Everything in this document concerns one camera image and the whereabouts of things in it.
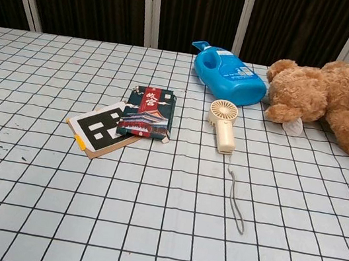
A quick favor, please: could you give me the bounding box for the beige handheld mini fan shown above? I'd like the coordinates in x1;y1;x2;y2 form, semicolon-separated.
202;97;243;157

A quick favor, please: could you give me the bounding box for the dark palace print box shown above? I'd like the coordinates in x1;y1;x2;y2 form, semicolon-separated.
115;82;179;146

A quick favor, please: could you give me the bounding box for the checkered white tablecloth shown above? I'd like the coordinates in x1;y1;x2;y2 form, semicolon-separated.
0;20;349;261

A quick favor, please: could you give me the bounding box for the grey fan wrist strap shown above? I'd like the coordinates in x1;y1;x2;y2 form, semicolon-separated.
213;152;258;236

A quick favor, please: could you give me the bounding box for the black white marker card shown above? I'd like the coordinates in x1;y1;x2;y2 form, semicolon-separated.
60;93;145;167

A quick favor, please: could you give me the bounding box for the blue detergent bottle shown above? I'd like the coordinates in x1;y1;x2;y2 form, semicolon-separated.
182;39;274;111

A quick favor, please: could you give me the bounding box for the brown teddy bear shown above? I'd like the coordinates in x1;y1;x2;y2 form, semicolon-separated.
254;34;349;157

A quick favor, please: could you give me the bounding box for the yellow clip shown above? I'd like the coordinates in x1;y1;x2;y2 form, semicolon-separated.
71;133;88;151

